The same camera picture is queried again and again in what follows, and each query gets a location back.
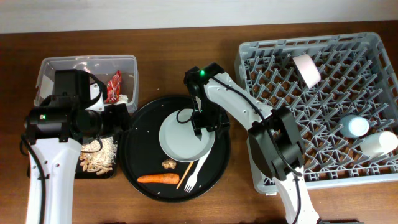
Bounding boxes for pink bowl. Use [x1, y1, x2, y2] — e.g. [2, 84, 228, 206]
[292, 54, 321, 89]

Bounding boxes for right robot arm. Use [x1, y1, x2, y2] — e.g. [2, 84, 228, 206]
[183, 63, 321, 223]

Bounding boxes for white plastic fork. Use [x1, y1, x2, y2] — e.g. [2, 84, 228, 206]
[184, 151, 210, 193]

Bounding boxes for grey dishwasher rack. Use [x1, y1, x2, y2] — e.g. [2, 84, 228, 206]
[234, 32, 397, 189]

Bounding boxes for red snack wrapper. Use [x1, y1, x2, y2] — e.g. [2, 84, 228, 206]
[104, 70, 122, 104]

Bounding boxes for blue cup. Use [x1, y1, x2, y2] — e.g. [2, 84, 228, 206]
[339, 114, 369, 138]

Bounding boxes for brown food chunk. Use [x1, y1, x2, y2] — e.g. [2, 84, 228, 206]
[162, 159, 177, 169]

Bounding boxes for orange carrot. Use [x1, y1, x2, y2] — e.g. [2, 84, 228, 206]
[137, 173, 180, 185]

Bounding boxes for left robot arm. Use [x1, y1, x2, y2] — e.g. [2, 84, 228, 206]
[20, 69, 131, 223]

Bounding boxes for black rectangular tray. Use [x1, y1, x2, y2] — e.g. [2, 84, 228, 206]
[27, 121, 121, 180]

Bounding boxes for clear plastic bin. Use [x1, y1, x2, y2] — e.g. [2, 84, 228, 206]
[34, 55, 139, 114]

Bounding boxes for pile of rice and shells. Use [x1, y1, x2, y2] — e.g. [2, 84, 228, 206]
[79, 137, 118, 177]

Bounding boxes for cream cup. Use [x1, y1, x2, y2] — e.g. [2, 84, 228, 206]
[360, 131, 397, 158]

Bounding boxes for round black tray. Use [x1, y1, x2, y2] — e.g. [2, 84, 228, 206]
[118, 95, 231, 202]

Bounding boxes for white tissue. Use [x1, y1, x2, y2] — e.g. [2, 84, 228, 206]
[116, 95, 129, 105]

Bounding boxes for wooden chopstick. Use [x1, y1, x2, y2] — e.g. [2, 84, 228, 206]
[176, 161, 194, 189]

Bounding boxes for grey plate with rice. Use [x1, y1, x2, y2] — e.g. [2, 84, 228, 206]
[159, 110, 216, 162]

